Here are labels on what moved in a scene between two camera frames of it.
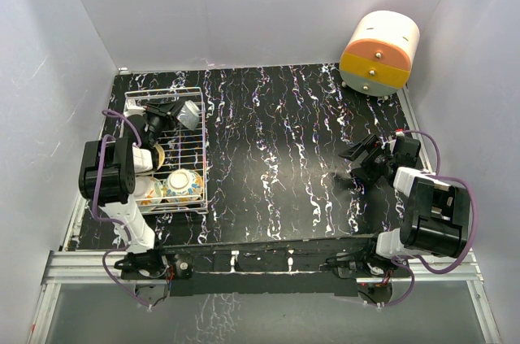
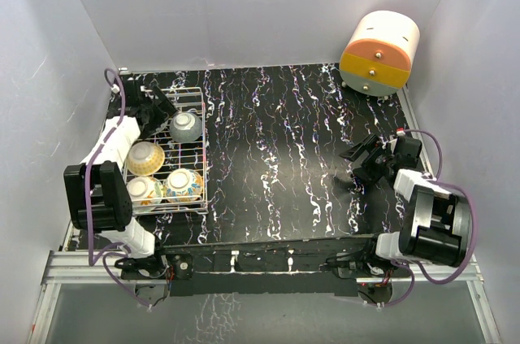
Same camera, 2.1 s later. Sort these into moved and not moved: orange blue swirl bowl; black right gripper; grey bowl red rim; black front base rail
Moved: grey bowl red rim
Not moved: black front base rail; black right gripper; orange blue swirl bowl
